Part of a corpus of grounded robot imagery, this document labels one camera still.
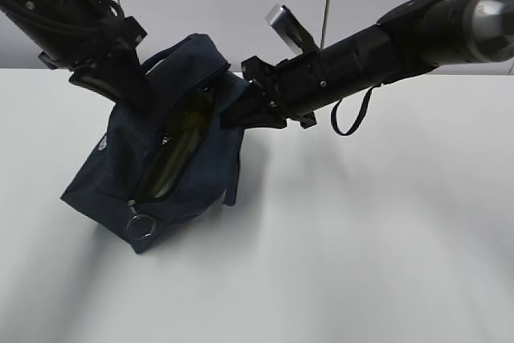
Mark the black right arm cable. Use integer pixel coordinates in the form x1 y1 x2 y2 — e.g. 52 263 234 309
330 84 382 137

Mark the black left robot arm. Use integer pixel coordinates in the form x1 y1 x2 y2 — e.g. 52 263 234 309
1 0 154 113

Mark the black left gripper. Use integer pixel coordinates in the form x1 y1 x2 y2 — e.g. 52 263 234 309
38 16 156 114

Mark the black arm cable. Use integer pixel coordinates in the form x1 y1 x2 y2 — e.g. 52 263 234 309
0 0 125 39
330 84 382 137

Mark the silver zipper pull ring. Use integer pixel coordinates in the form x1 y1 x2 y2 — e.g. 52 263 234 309
126 214 157 240

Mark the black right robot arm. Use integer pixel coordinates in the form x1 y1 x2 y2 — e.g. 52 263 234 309
220 0 513 129

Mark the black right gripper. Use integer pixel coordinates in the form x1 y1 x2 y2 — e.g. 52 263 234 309
218 56 317 129

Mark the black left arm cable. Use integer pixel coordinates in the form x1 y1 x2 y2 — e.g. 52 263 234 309
0 0 125 39

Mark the green lidded glass container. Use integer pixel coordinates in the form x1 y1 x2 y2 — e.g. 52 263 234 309
137 90 215 202

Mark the dark navy lunch bag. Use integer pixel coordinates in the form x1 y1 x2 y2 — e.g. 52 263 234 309
61 34 247 254

